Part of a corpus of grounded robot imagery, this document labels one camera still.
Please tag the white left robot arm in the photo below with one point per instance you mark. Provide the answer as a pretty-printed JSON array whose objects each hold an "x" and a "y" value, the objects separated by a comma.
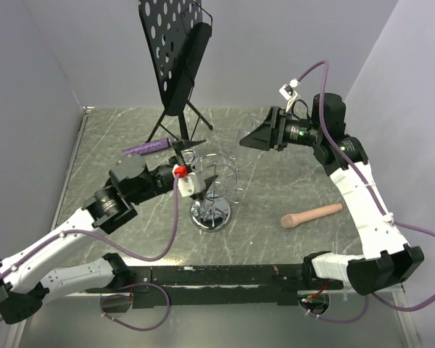
[{"x": 31, "y": 278}]

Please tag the chrome wine glass rack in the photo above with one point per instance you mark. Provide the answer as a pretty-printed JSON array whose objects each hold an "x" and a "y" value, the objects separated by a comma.
[{"x": 213, "y": 213}]

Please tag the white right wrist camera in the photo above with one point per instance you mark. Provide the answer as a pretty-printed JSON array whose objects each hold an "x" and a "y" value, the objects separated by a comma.
[{"x": 289, "y": 90}]

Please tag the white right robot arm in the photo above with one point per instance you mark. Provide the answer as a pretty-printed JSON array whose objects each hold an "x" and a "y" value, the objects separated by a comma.
[{"x": 387, "y": 258}]

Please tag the back clear wine glass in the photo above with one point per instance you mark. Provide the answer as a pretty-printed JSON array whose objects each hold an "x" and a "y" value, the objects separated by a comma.
[{"x": 190, "y": 157}]

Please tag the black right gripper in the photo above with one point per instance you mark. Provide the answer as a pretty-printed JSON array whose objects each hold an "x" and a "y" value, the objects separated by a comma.
[{"x": 270, "y": 134}]

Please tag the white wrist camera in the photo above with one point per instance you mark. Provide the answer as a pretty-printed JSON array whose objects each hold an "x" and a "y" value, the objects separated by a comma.
[
  {"x": 189, "y": 182},
  {"x": 289, "y": 90}
]

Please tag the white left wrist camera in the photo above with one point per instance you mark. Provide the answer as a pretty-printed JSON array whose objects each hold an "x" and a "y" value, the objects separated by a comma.
[{"x": 189, "y": 182}]

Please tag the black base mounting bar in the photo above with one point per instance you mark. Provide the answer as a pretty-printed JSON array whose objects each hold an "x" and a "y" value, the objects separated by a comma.
[{"x": 217, "y": 284}]

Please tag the black music stand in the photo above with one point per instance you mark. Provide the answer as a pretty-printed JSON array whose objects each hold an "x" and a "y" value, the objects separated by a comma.
[{"x": 177, "y": 34}]

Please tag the purple glitter microphone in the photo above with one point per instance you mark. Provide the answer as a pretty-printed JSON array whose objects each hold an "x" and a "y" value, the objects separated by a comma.
[{"x": 149, "y": 147}]

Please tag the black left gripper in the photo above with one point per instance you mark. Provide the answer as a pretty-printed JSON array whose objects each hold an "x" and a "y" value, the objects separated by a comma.
[{"x": 184, "y": 145}]

